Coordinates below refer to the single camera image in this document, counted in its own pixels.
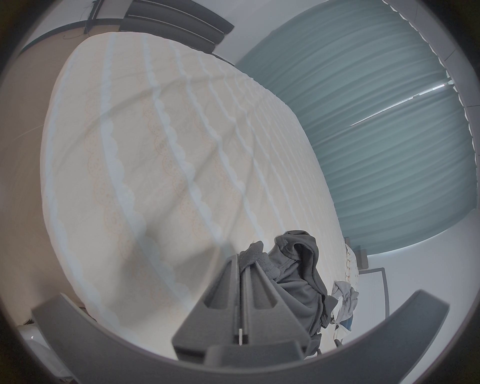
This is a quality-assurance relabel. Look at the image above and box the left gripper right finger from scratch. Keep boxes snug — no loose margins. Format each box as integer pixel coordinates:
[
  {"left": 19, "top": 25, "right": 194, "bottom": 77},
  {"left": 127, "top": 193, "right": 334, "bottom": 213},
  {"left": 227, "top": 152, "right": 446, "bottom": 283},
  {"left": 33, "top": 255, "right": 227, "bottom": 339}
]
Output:
[{"left": 242, "top": 261, "right": 313, "bottom": 355}]

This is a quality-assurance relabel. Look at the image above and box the pile of clothes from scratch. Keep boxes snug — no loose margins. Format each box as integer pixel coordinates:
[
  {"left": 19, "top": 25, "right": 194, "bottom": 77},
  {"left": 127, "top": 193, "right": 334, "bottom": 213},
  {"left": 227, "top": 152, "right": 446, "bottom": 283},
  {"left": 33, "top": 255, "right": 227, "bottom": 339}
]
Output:
[{"left": 330, "top": 280, "right": 361, "bottom": 347}]

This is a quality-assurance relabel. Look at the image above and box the white printed pillow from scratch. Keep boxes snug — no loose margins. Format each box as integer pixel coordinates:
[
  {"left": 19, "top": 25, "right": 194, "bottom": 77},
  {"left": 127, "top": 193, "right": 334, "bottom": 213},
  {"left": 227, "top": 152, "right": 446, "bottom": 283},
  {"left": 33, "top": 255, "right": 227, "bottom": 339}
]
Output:
[{"left": 344, "top": 243, "right": 361, "bottom": 289}]

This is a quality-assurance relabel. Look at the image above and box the bed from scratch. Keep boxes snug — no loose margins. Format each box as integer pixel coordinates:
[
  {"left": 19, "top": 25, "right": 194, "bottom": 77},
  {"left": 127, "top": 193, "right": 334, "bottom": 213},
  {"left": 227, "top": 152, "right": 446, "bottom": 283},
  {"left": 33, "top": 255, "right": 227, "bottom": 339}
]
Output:
[{"left": 39, "top": 31, "right": 391, "bottom": 362}]

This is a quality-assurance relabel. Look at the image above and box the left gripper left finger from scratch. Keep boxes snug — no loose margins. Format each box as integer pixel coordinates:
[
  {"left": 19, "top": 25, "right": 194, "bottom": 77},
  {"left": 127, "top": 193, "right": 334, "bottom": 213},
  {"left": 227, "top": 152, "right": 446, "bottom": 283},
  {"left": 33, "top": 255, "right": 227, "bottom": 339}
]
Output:
[{"left": 172, "top": 254, "right": 241, "bottom": 362}]

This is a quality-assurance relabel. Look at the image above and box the black T-shirt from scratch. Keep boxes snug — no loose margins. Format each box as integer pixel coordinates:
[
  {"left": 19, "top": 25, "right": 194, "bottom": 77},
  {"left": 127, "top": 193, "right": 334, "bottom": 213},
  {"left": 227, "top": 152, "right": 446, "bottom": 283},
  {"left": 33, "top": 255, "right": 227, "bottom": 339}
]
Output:
[{"left": 240, "top": 230, "right": 338, "bottom": 359}]

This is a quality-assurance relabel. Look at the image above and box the black chest of drawers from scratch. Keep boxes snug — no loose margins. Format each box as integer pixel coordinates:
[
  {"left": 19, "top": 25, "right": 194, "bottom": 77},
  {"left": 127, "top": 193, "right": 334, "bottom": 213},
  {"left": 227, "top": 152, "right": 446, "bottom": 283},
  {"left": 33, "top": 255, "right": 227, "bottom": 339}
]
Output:
[{"left": 120, "top": 0, "right": 235, "bottom": 53}]

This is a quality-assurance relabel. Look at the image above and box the blue-green curtain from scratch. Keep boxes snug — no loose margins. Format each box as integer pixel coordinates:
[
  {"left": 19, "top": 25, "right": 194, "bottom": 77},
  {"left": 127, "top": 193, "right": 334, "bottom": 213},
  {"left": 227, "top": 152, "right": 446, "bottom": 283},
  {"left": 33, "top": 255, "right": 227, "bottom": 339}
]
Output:
[
  {"left": 236, "top": 0, "right": 456, "bottom": 130},
  {"left": 296, "top": 83, "right": 480, "bottom": 256}
]

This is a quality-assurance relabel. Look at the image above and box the grey bedside table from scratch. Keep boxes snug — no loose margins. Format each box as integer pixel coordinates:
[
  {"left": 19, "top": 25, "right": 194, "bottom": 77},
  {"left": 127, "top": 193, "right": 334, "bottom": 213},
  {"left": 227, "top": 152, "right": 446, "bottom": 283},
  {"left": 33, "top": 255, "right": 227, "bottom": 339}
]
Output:
[{"left": 343, "top": 236, "right": 370, "bottom": 270}]

